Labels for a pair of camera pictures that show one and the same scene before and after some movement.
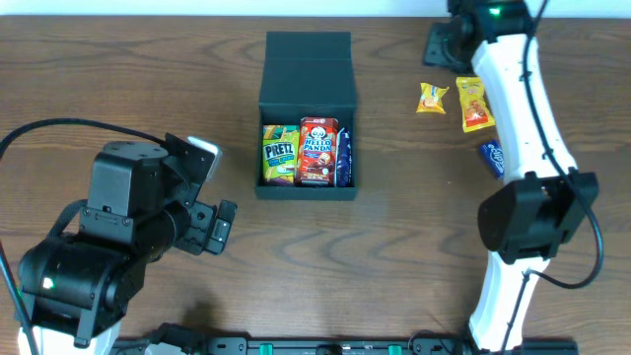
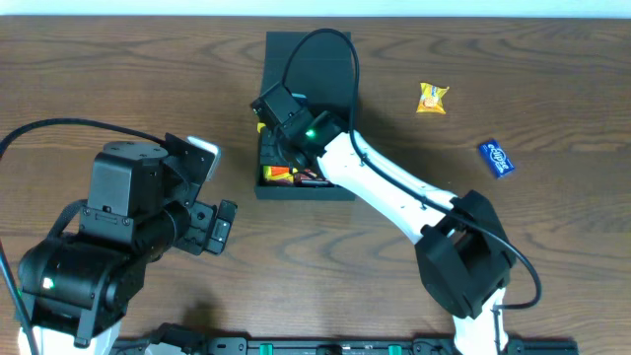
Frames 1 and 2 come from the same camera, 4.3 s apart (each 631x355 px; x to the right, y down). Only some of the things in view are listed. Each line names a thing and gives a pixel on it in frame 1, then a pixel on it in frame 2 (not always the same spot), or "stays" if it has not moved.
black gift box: [307, 75] stays
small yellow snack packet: [431, 99] stays
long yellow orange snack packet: [476, 110] -> [277, 174]
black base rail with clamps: [182, 339] stays
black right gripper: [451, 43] -> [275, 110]
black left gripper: [208, 229] stays
